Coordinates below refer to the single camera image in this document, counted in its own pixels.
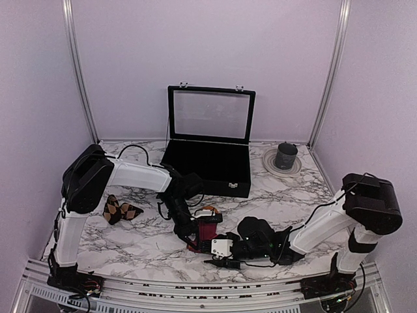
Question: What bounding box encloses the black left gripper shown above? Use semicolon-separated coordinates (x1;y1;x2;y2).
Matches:
162;194;201;250

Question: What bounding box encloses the maroon striped sock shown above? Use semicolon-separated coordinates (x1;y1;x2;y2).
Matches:
187;206;219;253

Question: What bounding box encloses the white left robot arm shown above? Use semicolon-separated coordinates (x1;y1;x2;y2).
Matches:
48;144;203;290

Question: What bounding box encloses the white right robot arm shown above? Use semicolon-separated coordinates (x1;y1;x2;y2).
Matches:
208;173;403;299

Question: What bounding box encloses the brown argyle sock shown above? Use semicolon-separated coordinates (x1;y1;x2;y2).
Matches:
102;194;144;225

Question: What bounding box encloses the beige ceramic plate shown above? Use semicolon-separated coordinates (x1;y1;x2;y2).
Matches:
262;148;302;178

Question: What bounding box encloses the black display case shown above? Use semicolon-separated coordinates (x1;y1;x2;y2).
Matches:
161;85;256;198

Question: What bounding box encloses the dark grey ceramic mug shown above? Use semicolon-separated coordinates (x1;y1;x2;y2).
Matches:
275;142;298;170

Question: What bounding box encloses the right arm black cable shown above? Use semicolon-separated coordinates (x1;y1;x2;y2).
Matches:
270;172;382;265

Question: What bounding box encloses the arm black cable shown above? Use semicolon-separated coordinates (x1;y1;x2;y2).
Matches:
117;145;170;170
270;172;382;265

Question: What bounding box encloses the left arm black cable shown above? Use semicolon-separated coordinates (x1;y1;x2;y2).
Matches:
117;145;170;170

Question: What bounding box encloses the aluminium front rail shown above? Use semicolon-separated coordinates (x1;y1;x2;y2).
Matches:
11;260;392;312

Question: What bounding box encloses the left aluminium corner post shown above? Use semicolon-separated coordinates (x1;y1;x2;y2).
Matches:
62;0;100;143

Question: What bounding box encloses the aluminium corner post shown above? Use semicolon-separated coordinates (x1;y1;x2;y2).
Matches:
308;0;352;149
62;0;100;143

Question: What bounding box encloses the right aluminium corner post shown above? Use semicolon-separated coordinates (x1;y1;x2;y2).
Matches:
308;0;352;149

